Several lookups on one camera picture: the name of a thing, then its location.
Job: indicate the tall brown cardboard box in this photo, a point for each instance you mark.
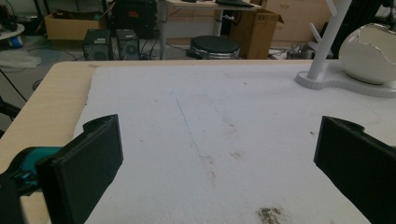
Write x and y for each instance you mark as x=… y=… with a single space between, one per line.
x=255 y=34

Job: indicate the open low cardboard box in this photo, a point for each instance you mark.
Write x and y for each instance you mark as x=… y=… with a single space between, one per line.
x=68 y=29

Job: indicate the black metal frame stand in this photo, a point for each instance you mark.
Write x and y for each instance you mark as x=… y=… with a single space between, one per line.
x=7 y=109

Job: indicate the black keyboard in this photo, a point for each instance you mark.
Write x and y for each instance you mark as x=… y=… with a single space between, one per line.
x=233 y=3

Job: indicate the white plastic bag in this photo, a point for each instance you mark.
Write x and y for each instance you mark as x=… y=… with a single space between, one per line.
x=15 y=59

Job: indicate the white desk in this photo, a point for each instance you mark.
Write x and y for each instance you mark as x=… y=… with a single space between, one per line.
x=193 y=4

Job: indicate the black equipment rack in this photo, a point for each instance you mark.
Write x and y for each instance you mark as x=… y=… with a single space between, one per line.
x=134 y=18

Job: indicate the white eggshell-shaped bowl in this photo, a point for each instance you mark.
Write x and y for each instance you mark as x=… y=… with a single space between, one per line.
x=367 y=56

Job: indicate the white foam mat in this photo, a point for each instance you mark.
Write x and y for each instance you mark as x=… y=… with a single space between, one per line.
x=202 y=109

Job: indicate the black round stool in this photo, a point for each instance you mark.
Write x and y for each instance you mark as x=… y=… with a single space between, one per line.
x=214 y=45

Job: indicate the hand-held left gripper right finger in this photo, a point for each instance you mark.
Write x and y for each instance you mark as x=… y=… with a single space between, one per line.
x=355 y=161

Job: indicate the white round table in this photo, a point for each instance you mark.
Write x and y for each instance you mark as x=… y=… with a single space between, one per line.
x=9 y=32

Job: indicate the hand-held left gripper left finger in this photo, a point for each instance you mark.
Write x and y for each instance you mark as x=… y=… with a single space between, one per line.
x=81 y=168

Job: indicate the black computer tower green label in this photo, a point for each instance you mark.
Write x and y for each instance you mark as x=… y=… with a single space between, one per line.
x=96 y=46

